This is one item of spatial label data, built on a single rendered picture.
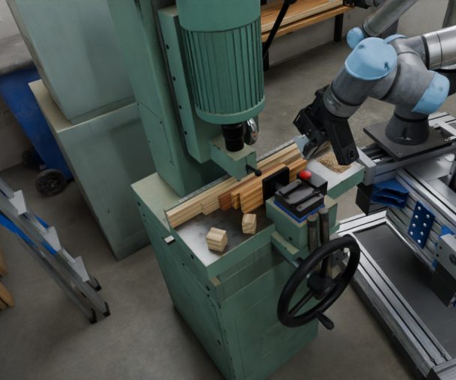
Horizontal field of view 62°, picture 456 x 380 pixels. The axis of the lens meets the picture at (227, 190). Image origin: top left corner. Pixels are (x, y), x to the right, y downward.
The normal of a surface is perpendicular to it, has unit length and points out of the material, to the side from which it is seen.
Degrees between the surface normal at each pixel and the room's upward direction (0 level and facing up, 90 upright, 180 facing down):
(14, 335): 1
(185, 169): 90
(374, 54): 30
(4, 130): 90
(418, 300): 0
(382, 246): 0
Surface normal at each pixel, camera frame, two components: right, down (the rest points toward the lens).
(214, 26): -0.11, 0.66
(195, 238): -0.11, -0.75
